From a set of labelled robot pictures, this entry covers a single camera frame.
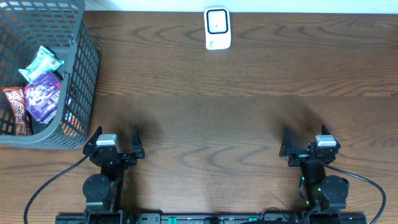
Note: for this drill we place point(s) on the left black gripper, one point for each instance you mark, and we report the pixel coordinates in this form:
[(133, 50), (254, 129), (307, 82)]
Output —
[(115, 157)]

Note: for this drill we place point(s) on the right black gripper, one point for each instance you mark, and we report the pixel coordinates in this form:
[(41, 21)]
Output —
[(287, 150)]

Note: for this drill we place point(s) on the small orange box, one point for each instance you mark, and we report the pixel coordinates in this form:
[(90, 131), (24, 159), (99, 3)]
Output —
[(71, 126)]

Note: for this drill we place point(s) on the purple noodle packet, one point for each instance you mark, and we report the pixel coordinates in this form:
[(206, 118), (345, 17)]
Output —
[(41, 97)]

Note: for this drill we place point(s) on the mint green snack packet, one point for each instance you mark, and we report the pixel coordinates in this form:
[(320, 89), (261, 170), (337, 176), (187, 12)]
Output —
[(45, 61)]

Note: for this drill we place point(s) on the red orange snack bar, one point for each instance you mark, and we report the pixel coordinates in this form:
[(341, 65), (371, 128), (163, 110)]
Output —
[(15, 96)]

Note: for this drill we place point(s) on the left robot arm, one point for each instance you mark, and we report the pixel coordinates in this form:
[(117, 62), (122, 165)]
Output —
[(103, 191)]

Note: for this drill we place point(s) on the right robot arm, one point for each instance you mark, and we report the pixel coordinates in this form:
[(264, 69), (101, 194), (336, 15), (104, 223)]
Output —
[(326, 194)]

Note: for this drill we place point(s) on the white barcode scanner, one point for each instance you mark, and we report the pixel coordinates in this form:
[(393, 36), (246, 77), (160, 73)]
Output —
[(217, 28)]

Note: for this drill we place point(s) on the grey plastic mesh basket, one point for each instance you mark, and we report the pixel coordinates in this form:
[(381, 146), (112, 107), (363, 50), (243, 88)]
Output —
[(58, 25)]

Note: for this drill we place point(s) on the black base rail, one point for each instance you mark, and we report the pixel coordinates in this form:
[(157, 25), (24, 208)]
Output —
[(155, 218)]

